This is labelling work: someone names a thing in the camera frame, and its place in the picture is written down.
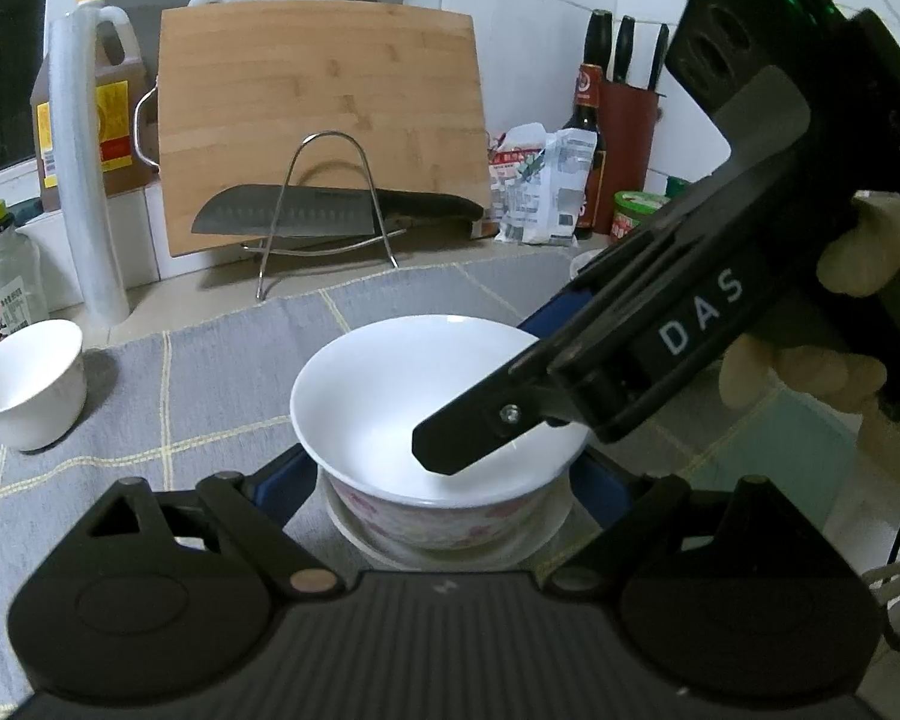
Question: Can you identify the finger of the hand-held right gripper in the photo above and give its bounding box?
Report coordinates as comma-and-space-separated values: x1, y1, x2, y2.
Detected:
411, 341, 597, 476
516, 195, 710, 361

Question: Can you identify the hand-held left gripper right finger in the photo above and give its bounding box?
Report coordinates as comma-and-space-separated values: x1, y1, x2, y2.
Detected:
540, 446, 860, 601

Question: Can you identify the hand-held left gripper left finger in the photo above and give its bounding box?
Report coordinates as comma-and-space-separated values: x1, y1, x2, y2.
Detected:
75, 444, 346, 601

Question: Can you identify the large white floral bowl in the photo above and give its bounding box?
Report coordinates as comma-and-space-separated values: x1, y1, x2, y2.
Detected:
290, 315, 590, 533

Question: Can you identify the person's right hand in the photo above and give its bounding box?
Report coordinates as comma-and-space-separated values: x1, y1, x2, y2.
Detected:
720, 195, 900, 415

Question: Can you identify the green lidded tub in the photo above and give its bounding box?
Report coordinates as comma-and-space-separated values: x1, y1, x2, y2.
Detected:
611, 190, 680, 242

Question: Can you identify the white printed plastic bag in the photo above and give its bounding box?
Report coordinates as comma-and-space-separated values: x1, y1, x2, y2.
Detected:
544, 129, 597, 247

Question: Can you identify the dark soy sauce bottle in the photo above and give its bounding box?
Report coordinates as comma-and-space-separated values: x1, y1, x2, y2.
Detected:
561, 64, 607, 241

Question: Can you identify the red knife block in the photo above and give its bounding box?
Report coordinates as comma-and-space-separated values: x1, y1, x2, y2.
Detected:
596, 79, 665, 200

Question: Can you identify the grey checked mat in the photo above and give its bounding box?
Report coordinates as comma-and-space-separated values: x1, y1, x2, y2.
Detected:
0, 249, 608, 698

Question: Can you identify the teal cloth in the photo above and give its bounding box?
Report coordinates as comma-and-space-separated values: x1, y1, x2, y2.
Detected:
690, 382, 860, 496

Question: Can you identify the small white floral bowl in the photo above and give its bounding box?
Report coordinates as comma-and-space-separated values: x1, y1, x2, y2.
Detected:
0, 319, 89, 453

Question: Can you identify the glass jar with green lid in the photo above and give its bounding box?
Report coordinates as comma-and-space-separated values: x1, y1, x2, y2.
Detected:
0, 199, 50, 357

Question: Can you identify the bamboo cutting board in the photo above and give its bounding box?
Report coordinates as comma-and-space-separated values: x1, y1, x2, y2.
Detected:
133, 1, 494, 260

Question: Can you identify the plastic wrap roll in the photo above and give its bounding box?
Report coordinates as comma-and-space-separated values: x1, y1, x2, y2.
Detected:
49, 11, 131, 327

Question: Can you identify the amber cooking oil bottle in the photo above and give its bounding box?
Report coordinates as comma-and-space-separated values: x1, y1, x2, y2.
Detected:
30, 0, 155, 212

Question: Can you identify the black knife handle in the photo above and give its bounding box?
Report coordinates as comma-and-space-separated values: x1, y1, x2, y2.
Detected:
585, 9, 614, 83
647, 24, 671, 93
613, 15, 637, 85

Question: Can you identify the steel wire rack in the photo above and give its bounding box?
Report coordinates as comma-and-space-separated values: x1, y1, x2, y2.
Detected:
241, 133, 400, 301

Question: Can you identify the black handled kitchen knife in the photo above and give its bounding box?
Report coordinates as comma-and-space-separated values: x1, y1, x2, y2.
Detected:
191, 184, 485, 237

